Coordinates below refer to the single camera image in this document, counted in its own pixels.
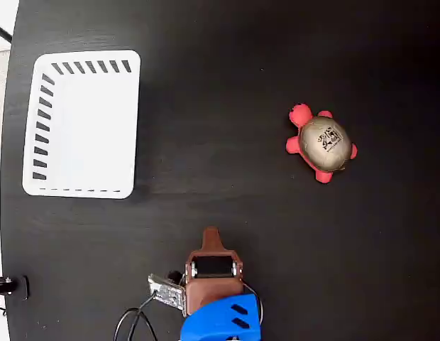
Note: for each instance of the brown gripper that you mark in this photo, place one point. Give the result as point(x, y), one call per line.
point(213, 287)

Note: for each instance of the red turtle toy gold shell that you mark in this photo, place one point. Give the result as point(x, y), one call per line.
point(326, 145)

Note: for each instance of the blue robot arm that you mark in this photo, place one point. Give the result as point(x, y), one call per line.
point(220, 321)

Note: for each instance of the white plastic basket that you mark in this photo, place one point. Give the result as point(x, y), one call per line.
point(96, 131)

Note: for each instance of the black table clamp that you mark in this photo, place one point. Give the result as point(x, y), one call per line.
point(21, 287)

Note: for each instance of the black metal rod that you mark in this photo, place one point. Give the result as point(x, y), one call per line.
point(1, 32)

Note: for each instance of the bare camera circuit board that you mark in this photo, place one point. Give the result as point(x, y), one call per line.
point(166, 293)

